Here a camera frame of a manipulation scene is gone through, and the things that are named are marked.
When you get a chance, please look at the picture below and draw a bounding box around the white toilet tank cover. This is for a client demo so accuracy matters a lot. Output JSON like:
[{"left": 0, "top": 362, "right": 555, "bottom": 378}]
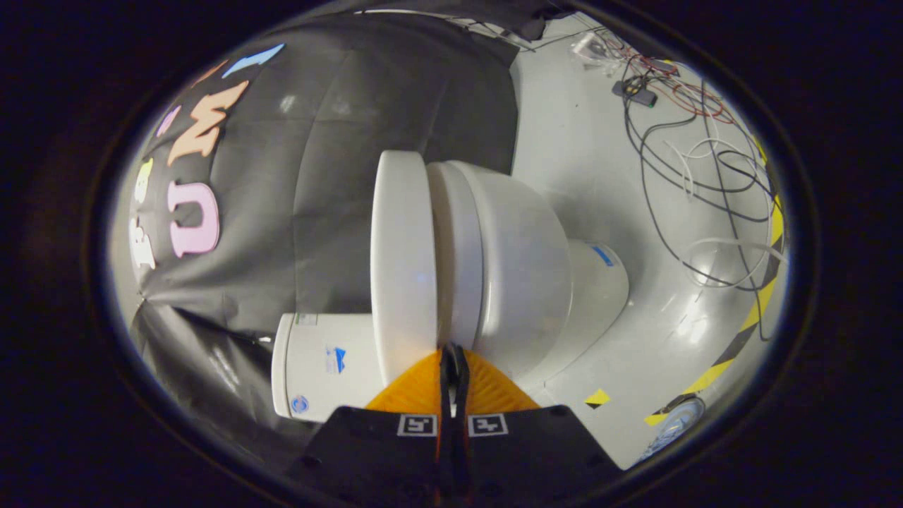
[{"left": 272, "top": 314, "right": 296, "bottom": 421}]

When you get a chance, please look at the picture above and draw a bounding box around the clear plastic packet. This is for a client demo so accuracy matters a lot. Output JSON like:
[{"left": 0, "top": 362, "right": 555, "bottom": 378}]
[{"left": 571, "top": 32, "right": 616, "bottom": 69}]

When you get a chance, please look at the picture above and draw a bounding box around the small black electronic device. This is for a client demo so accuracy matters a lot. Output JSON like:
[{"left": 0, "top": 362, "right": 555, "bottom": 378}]
[{"left": 612, "top": 76, "right": 658, "bottom": 108}]

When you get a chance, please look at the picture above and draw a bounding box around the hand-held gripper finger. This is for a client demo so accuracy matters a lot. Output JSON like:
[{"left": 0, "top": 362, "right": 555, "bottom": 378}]
[
  {"left": 289, "top": 344, "right": 456, "bottom": 506},
  {"left": 452, "top": 344, "right": 625, "bottom": 506}
]

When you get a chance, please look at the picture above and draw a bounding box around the tangle of floor cables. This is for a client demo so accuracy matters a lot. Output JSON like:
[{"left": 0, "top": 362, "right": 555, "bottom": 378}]
[{"left": 564, "top": 28, "right": 787, "bottom": 343}]

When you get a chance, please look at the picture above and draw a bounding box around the black backdrop cloth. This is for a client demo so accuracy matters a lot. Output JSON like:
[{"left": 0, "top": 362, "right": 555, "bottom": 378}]
[{"left": 106, "top": 11, "right": 519, "bottom": 452}]

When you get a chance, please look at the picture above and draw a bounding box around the round clear plastic object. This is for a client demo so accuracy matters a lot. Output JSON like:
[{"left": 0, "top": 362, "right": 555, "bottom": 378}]
[{"left": 638, "top": 395, "right": 706, "bottom": 463}]

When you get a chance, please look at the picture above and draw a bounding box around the yellow black hazard tape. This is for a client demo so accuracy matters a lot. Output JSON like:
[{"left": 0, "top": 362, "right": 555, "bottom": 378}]
[{"left": 643, "top": 134, "right": 785, "bottom": 428}]

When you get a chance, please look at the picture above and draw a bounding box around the white ceramic toilet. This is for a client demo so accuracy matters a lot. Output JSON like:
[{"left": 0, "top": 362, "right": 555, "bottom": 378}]
[{"left": 272, "top": 161, "right": 630, "bottom": 423}]

